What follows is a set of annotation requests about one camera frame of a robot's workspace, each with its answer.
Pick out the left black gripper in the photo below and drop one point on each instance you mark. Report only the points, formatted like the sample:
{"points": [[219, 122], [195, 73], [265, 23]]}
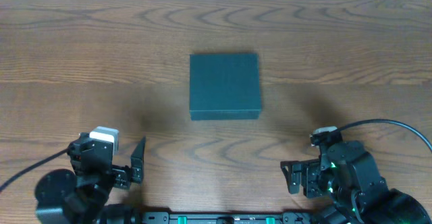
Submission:
{"points": [[122, 175]]}

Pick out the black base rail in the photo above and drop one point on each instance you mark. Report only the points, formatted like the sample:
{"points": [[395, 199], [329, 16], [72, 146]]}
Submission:
{"points": [[226, 218]]}

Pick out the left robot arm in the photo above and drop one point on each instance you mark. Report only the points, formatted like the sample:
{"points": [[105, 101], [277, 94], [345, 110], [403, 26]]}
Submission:
{"points": [[80, 195]]}

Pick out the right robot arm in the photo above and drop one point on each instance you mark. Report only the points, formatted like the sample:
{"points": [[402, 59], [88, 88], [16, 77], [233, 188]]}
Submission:
{"points": [[348, 174]]}

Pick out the black gift box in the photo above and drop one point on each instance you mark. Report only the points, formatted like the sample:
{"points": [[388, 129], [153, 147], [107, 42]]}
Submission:
{"points": [[225, 86]]}

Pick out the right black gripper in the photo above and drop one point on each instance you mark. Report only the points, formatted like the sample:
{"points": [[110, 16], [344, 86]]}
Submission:
{"points": [[304, 175]]}

